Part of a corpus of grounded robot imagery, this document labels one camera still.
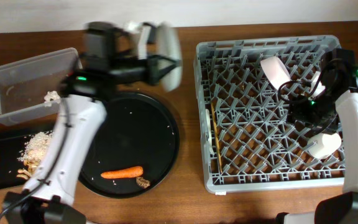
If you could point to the round black tray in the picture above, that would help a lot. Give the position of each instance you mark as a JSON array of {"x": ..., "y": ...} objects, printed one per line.
[{"x": 138, "y": 131}]

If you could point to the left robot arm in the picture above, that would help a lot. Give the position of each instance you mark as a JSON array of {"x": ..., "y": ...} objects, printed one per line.
[{"x": 48, "y": 196}]

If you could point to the white plastic fork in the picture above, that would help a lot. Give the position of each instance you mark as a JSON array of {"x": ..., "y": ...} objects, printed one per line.
[{"x": 209, "y": 136}]

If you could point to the white label sticker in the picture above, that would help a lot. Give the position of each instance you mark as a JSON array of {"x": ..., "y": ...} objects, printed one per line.
[{"x": 221, "y": 193}]

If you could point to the white bowl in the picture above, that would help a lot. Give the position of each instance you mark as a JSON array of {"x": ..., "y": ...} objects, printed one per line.
[{"x": 275, "y": 71}]

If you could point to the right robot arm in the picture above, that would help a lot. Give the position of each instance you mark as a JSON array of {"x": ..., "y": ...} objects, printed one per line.
[{"x": 333, "y": 96}]

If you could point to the rice and food scraps pile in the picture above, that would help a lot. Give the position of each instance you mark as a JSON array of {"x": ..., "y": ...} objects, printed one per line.
[{"x": 35, "y": 149}]

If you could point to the white tissue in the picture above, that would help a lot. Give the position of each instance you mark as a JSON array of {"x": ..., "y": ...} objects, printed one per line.
[{"x": 51, "y": 96}]

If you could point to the wooden chopstick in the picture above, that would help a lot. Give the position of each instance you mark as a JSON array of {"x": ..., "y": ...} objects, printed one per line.
[{"x": 216, "y": 139}]

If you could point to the clear plastic bin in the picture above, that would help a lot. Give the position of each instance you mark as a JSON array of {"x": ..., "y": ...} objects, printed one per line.
[{"x": 23, "y": 85}]

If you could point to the black rectangular tray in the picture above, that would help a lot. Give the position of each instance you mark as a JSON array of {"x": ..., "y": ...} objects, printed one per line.
[{"x": 11, "y": 144}]

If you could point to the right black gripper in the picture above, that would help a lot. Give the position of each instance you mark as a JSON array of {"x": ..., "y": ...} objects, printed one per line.
[{"x": 296, "y": 111}]

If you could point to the grey dishwasher rack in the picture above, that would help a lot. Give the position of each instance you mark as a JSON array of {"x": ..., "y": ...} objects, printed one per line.
[{"x": 259, "y": 149}]

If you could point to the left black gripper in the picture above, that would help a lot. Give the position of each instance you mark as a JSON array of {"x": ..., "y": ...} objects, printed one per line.
[{"x": 152, "y": 68}]

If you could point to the cream white cup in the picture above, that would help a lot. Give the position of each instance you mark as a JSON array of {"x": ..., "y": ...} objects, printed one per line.
[{"x": 323, "y": 145}]

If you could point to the orange carrot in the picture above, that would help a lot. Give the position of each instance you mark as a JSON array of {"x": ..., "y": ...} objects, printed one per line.
[{"x": 131, "y": 172}]

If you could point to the brown food scrap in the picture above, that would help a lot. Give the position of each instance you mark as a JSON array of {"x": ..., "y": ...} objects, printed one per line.
[{"x": 143, "y": 183}]

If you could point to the grey plate with food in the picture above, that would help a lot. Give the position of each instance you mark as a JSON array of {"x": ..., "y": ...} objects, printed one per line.
[{"x": 168, "y": 45}]

